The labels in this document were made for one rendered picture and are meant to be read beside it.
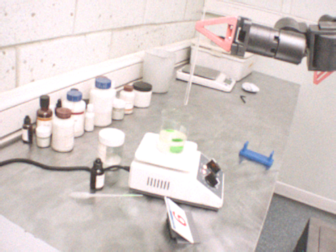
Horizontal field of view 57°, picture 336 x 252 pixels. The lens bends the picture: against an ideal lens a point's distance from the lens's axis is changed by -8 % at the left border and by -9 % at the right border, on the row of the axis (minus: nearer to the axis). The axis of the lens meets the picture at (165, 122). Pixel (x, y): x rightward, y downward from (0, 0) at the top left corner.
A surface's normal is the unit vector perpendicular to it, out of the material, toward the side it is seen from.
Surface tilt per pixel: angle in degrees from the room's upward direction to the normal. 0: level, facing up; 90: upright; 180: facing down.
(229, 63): 94
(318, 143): 90
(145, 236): 0
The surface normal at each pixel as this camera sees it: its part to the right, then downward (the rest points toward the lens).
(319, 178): -0.42, 0.31
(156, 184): -0.17, 0.37
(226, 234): 0.16, -0.90
